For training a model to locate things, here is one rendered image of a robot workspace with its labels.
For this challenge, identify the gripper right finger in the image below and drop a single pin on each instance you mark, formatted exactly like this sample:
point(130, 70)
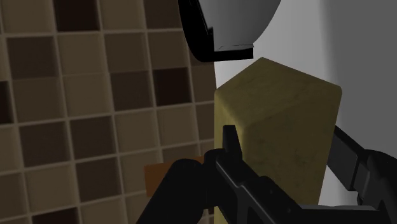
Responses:
point(372, 176)

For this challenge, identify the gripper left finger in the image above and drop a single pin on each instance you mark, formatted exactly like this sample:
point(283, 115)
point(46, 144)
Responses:
point(198, 192)

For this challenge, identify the brown rectangular block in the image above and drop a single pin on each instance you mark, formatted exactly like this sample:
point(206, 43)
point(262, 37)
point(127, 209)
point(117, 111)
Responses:
point(158, 176)

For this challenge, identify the olive yellow robot stand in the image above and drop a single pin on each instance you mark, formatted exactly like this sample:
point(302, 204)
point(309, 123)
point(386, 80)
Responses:
point(279, 105)

